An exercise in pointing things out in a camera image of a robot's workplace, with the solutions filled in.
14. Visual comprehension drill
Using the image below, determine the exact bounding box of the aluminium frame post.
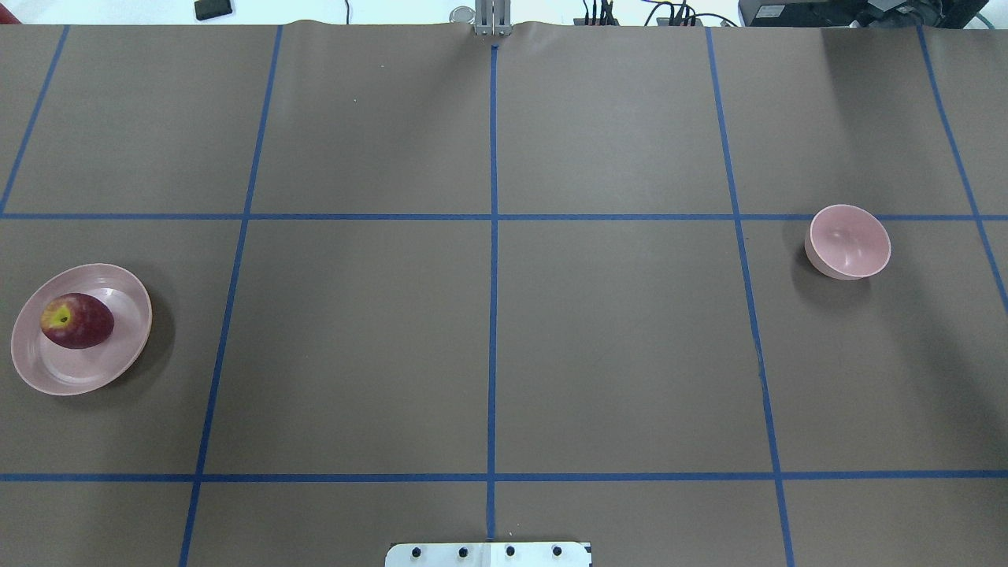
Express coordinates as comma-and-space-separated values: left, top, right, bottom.
472, 0, 513, 37

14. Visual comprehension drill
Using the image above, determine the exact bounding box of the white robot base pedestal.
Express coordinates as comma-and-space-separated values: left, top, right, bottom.
384, 541, 594, 566

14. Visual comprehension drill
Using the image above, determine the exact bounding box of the red yellow apple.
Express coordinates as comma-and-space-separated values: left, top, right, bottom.
39, 293, 115, 350

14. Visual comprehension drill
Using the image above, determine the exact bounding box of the small black square device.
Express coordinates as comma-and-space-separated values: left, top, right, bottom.
192, 0, 233, 21

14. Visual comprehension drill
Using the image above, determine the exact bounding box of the pink bowl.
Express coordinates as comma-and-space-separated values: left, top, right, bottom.
803, 204, 892, 281

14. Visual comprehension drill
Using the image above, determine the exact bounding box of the pink plate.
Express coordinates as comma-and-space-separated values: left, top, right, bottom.
10, 263, 154, 396

